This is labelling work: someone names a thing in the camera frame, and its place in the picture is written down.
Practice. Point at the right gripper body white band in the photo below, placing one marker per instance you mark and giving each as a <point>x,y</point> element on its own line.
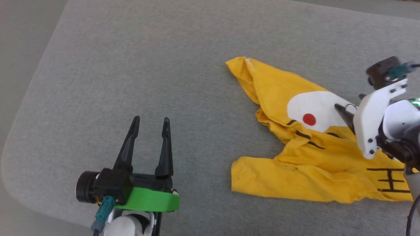
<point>369,121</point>

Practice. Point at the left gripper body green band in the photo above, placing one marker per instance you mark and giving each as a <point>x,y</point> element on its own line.
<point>147,200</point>

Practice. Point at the yellow printed garment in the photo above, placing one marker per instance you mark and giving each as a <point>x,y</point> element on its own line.
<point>295,170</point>

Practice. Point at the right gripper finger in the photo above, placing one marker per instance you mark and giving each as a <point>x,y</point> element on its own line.
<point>362,97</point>
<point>347,116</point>

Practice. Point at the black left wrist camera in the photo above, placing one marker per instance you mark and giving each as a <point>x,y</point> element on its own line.
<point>105,185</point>

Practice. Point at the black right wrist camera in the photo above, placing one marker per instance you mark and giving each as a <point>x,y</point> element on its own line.
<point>380,73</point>

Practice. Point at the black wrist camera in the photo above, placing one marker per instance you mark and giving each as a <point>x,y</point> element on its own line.
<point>380,73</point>
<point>105,185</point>

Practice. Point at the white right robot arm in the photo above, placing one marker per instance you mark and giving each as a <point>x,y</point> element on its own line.
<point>398,124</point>

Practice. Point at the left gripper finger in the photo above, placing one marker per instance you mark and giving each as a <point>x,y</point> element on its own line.
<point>126,154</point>
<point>165,157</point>

